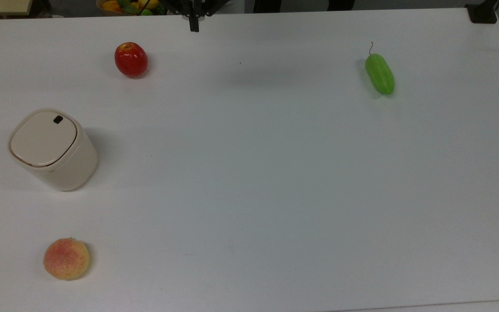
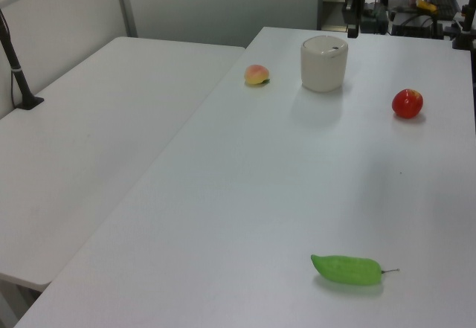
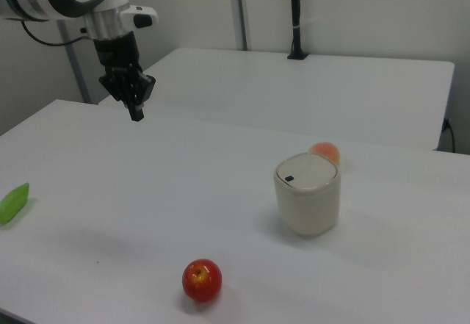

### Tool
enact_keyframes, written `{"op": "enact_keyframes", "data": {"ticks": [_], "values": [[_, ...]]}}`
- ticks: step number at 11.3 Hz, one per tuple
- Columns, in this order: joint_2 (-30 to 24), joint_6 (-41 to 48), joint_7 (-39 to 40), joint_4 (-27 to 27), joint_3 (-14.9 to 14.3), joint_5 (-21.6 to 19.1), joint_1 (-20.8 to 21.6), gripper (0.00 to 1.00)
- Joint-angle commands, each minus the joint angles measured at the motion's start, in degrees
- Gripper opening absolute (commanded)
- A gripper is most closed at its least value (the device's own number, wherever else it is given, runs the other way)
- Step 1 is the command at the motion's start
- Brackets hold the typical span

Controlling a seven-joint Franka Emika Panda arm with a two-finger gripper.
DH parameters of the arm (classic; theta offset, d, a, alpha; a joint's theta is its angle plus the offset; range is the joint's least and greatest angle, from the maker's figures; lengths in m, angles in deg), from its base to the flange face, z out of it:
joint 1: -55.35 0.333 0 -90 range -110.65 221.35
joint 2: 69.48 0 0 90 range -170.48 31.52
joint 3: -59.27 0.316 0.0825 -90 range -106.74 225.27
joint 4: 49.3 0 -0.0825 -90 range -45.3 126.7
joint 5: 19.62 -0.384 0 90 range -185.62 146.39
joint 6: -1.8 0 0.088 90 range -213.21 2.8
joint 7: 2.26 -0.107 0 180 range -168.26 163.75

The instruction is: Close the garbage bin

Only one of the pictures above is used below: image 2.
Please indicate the beige round bin lid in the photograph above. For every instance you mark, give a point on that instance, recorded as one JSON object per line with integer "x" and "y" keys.
{"x": 321, "y": 45}

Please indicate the black electronics box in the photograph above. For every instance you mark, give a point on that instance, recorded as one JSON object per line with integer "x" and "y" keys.
{"x": 375, "y": 21}

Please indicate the white ceramic lidded jar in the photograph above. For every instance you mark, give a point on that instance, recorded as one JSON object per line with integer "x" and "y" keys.
{"x": 321, "y": 75}

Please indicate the yellow black hand tool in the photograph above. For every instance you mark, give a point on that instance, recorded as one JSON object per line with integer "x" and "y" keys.
{"x": 425, "y": 4}

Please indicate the black computer keyboard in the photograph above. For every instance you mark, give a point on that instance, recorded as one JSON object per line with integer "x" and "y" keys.
{"x": 443, "y": 0}

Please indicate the red toy apple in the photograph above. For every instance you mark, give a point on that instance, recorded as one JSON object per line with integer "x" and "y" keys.
{"x": 407, "y": 105}

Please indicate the pink yellow toy peach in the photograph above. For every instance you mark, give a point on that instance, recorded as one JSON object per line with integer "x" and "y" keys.
{"x": 256, "y": 75}

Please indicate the green toy pepper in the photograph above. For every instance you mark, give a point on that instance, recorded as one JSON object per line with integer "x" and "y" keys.
{"x": 346, "y": 270}

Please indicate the black pole with base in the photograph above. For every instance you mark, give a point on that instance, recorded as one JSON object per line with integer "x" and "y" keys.
{"x": 16, "y": 71}

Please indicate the black camera stand clamp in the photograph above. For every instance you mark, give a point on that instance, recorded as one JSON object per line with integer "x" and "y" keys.
{"x": 465, "y": 30}

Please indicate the grey aluminium partition post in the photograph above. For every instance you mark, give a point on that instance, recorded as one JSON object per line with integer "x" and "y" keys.
{"x": 125, "y": 4}

